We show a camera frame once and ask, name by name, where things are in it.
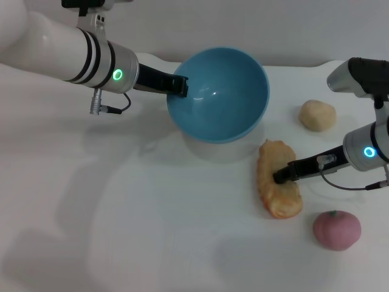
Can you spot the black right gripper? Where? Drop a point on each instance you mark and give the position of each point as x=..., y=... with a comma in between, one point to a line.
x=319, y=162

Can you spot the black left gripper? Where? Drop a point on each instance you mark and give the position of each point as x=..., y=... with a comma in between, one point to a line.
x=153, y=79

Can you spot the long golden bread loaf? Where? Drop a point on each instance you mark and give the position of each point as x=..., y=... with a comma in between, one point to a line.
x=273, y=197

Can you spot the blue ceramic bowl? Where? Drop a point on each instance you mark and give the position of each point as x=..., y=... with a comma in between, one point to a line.
x=225, y=100

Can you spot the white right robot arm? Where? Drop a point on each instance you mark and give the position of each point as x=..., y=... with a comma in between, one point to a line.
x=364, y=143

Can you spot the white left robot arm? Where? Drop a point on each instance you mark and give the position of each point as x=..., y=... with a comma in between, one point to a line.
x=45, y=51

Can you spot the round beige bread bun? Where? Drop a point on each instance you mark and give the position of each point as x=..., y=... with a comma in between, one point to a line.
x=317, y=116

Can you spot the pink toy peach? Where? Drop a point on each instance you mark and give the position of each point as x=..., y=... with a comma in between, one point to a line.
x=337, y=231

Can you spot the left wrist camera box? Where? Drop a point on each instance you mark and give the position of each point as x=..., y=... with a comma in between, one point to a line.
x=91, y=18

